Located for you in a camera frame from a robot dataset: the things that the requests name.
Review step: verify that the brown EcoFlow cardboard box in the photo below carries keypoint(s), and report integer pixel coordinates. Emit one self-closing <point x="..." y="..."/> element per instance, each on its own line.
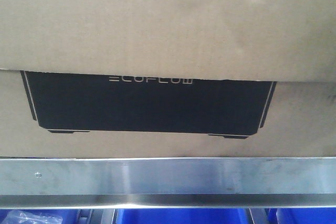
<point x="291" y="42"/>

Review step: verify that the blue plastic bin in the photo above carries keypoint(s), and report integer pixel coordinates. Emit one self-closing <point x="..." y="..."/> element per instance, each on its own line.
<point x="182" y="215"/>

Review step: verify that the blue bin at left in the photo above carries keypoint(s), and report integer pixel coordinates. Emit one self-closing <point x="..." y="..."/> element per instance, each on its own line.
<point x="69" y="215"/>

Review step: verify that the blue bin at right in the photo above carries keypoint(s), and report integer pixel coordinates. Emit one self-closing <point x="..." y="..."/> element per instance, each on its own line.
<point x="300" y="215"/>

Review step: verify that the clear plastic bag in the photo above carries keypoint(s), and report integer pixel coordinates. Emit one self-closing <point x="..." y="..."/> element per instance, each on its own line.
<point x="36" y="218"/>

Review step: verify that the silver metal shelf rail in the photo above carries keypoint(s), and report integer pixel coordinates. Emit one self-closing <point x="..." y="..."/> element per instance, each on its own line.
<point x="231" y="182"/>

